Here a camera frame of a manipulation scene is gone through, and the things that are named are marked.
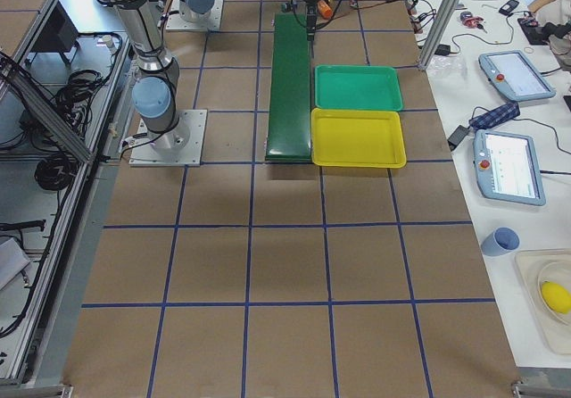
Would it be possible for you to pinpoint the plain orange cylinder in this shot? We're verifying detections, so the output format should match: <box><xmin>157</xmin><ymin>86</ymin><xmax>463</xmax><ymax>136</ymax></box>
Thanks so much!
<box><xmin>318</xmin><ymin>0</ymin><xmax>333</xmax><ymax>20</ymax></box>

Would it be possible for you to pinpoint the green plastic tray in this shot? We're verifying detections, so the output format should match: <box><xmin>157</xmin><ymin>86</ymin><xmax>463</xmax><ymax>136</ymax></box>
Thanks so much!
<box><xmin>314</xmin><ymin>65</ymin><xmax>403</xmax><ymax>112</ymax></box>

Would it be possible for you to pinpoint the green conveyor belt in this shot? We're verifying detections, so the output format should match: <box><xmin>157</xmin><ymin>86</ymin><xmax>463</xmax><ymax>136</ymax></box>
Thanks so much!
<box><xmin>265</xmin><ymin>13</ymin><xmax>311</xmax><ymax>163</ymax></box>

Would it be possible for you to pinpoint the yellow plastic tray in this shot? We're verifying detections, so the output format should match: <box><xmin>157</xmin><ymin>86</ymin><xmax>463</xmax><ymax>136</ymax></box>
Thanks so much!
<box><xmin>310</xmin><ymin>108</ymin><xmax>407</xmax><ymax>169</ymax></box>

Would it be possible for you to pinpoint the black power adapter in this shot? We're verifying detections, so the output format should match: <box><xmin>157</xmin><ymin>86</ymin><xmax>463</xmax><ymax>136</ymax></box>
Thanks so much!
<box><xmin>447</xmin><ymin>125</ymin><xmax>470</xmax><ymax>152</ymax></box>

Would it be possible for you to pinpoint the upper teach pendant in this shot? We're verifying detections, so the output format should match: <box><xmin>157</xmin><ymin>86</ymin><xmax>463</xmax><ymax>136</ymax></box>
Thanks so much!
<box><xmin>478</xmin><ymin>50</ymin><xmax>556</xmax><ymax>102</ymax></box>

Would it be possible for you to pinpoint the teach pendant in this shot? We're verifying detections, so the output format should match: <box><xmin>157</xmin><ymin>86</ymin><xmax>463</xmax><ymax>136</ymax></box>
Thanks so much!
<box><xmin>473</xmin><ymin>129</ymin><xmax>546</xmax><ymax>206</ymax></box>
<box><xmin>478</xmin><ymin>50</ymin><xmax>556</xmax><ymax>102</ymax></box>

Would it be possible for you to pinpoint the blue plaid pouch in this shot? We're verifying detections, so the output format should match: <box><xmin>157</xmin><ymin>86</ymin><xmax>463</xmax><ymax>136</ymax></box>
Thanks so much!
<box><xmin>468</xmin><ymin>102</ymin><xmax>520</xmax><ymax>130</ymax></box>

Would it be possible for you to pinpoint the lower teach pendant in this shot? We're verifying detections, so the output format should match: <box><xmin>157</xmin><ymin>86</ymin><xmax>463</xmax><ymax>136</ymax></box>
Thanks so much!
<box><xmin>473</xmin><ymin>129</ymin><xmax>546</xmax><ymax>206</ymax></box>

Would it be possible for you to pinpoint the blue plastic cup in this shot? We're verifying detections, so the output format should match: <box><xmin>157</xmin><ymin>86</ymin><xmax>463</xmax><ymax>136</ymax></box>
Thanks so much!
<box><xmin>481</xmin><ymin>227</ymin><xmax>520</xmax><ymax>256</ymax></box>

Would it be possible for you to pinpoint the beige tray with bowl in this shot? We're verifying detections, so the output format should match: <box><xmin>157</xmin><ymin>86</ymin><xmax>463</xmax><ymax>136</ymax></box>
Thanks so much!
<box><xmin>515</xmin><ymin>248</ymin><xmax>570</xmax><ymax>355</ymax></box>

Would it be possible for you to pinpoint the yellow lemon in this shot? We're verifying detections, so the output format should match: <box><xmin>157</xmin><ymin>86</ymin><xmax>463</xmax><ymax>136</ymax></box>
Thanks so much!
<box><xmin>540</xmin><ymin>281</ymin><xmax>570</xmax><ymax>314</ymax></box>

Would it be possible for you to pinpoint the aluminium frame post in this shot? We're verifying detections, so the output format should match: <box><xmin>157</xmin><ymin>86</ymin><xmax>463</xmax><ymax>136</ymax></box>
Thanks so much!
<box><xmin>418</xmin><ymin>0</ymin><xmax>459</xmax><ymax>70</ymax></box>

